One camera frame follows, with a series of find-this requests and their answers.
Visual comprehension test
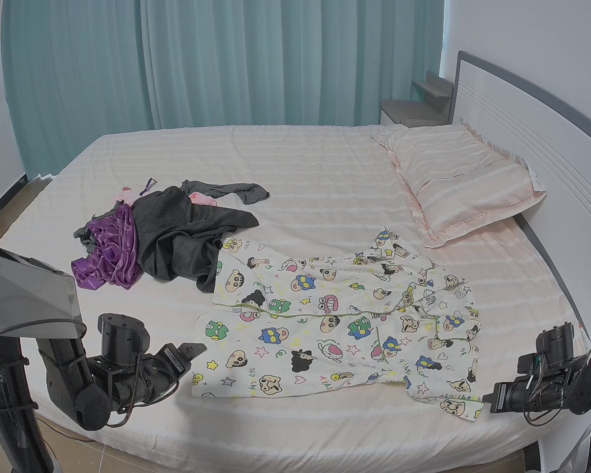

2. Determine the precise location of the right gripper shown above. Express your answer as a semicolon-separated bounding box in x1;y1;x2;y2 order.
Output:
483;379;531;416

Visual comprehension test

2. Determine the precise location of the pile of clothes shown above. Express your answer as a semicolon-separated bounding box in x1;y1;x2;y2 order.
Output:
70;177;272;294

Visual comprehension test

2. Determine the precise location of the white printed pyjama top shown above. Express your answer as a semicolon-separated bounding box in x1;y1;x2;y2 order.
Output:
191;222;486;420

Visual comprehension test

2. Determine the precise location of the grey white bedside table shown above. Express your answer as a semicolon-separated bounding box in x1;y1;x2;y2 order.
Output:
380;71;455;128

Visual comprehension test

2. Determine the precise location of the pink striped pillow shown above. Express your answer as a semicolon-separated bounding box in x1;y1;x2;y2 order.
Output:
372;124;547;249

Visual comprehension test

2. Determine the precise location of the bed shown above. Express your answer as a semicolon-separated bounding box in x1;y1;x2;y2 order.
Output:
0;50;591;473

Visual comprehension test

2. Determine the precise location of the blue-green curtain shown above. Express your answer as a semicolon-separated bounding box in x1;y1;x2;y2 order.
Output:
139;0;447;130
2;0;153;178

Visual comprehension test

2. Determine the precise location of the black cable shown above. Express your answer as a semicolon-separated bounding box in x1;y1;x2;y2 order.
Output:
106;350;146;428
522;405;560;425

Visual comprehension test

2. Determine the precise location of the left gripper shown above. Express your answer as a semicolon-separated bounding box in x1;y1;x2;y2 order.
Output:
138;343;208;404

